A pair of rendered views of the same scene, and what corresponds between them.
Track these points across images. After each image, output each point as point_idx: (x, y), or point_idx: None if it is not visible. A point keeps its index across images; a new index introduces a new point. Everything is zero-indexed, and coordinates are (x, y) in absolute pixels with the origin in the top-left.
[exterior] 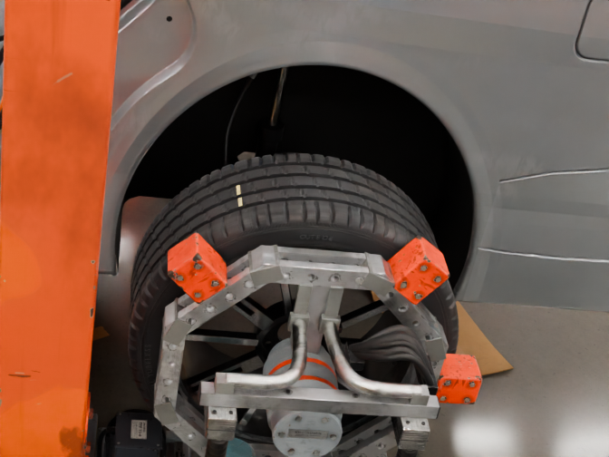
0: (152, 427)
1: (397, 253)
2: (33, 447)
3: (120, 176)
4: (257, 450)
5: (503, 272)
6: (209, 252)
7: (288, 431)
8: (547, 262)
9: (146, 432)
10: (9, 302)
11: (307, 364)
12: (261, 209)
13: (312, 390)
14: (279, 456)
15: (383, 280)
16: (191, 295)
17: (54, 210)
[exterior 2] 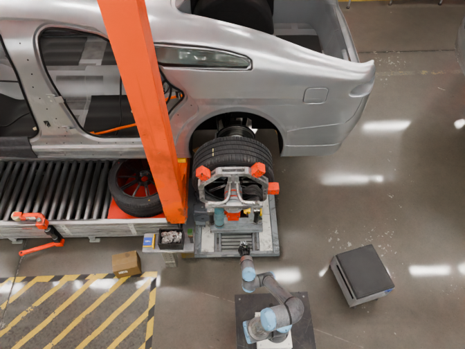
0: None
1: (252, 165)
2: (172, 211)
3: (187, 138)
4: None
5: (293, 149)
6: (205, 169)
7: (228, 208)
8: (304, 147)
9: None
10: (159, 189)
11: (233, 191)
12: (217, 158)
13: (231, 203)
14: None
15: (248, 174)
16: (202, 180)
17: (164, 174)
